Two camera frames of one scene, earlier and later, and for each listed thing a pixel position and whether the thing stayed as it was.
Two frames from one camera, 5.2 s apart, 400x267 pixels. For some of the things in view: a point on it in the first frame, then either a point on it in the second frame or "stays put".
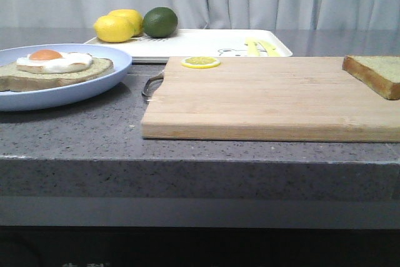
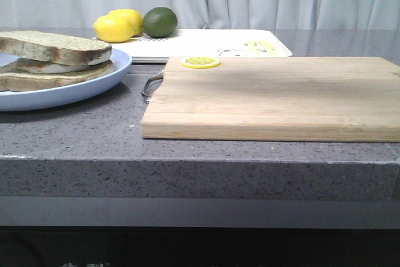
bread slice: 381,73 to 54,47
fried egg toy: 49,61 stays put
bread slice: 12,79 stays put
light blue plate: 34,100 stays put
